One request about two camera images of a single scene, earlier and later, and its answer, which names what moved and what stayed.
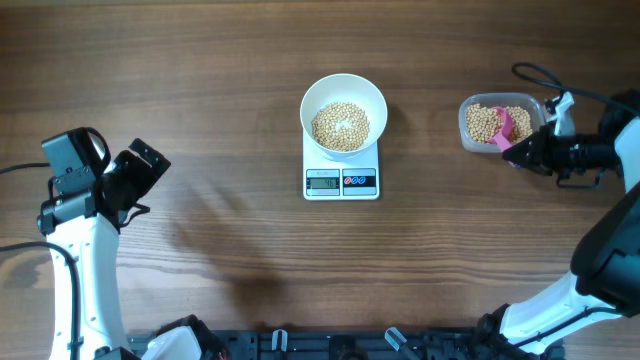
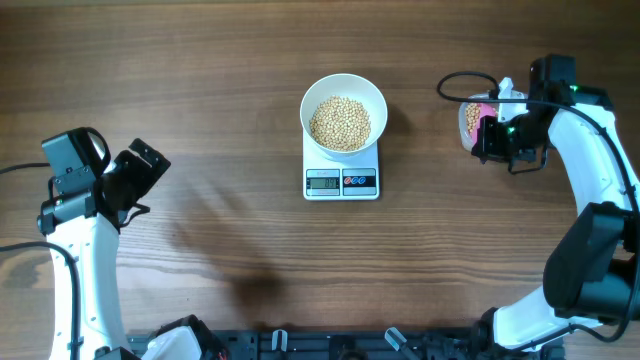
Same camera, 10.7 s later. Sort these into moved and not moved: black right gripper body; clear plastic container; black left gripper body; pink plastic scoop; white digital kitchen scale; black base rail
Moved: pink plastic scoop; black right gripper body
Not moved: white digital kitchen scale; black base rail; clear plastic container; black left gripper body
